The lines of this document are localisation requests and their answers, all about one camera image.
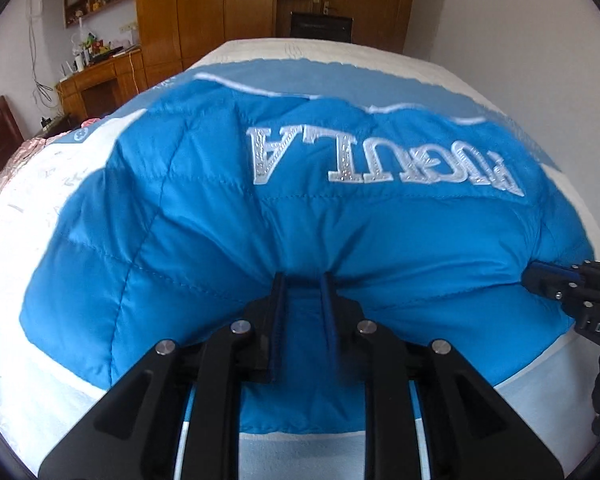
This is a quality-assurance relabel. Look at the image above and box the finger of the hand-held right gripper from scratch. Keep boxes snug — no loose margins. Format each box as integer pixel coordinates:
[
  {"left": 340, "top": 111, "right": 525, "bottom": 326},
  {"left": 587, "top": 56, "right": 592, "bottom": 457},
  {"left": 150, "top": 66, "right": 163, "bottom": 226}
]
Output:
[{"left": 521, "top": 262, "right": 584, "bottom": 304}]

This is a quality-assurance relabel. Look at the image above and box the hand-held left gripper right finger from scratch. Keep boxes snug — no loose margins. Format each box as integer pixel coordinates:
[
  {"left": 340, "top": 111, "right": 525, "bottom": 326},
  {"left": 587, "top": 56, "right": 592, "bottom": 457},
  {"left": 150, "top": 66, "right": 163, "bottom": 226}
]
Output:
[{"left": 320, "top": 272, "right": 563, "bottom": 480}]

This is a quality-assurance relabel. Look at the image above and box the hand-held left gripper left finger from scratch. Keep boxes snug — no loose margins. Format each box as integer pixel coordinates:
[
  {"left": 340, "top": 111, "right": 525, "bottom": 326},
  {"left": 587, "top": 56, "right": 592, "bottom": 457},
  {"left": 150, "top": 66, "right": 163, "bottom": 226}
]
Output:
[{"left": 39, "top": 272, "right": 287, "bottom": 480}]

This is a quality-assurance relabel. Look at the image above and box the blue quilted jacket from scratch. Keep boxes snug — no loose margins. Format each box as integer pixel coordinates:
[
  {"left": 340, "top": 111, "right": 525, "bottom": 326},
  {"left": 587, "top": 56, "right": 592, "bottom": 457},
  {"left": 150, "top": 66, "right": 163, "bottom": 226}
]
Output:
[{"left": 19, "top": 87, "right": 597, "bottom": 436}]

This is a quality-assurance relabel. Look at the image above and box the bed with light blue blanket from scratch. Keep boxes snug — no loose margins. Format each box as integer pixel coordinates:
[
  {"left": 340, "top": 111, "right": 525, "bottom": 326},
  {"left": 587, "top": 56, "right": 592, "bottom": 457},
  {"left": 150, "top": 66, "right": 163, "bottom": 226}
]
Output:
[{"left": 0, "top": 39, "right": 600, "bottom": 480}]

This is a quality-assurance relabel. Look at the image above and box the wooden desk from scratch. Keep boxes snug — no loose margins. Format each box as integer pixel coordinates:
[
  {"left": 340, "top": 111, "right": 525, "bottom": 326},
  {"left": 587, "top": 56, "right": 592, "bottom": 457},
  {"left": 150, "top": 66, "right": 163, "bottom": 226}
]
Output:
[{"left": 56, "top": 50, "right": 149, "bottom": 122}]

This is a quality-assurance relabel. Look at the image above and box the pink floral quilt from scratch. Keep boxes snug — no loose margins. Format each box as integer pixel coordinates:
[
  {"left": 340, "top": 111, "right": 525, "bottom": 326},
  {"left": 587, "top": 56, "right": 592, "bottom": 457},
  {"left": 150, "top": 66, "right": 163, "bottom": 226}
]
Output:
[{"left": 0, "top": 117, "right": 102, "bottom": 213}]

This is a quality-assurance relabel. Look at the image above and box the wooden wardrobe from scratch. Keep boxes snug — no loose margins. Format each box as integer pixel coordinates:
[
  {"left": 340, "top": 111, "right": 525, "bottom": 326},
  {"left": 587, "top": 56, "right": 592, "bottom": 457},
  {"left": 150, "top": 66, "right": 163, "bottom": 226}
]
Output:
[{"left": 135, "top": 0, "right": 419, "bottom": 97}]

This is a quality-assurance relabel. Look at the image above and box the dark brown headboard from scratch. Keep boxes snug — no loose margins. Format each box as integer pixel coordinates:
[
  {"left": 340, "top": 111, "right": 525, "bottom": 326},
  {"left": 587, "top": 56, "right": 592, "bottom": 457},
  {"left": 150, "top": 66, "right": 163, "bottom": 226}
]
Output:
[{"left": 0, "top": 95, "right": 26, "bottom": 197}]

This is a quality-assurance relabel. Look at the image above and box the wooden shelf with books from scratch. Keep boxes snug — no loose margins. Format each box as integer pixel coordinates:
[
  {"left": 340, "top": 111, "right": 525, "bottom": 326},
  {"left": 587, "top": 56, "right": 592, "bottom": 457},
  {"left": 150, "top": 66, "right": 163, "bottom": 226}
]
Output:
[{"left": 62, "top": 0, "right": 137, "bottom": 29}]

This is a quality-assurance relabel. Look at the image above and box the hanging wall cable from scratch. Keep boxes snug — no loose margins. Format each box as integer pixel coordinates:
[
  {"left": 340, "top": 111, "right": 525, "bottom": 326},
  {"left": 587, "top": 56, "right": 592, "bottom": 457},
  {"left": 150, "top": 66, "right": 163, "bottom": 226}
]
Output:
[{"left": 26, "top": 0, "right": 64, "bottom": 111}]

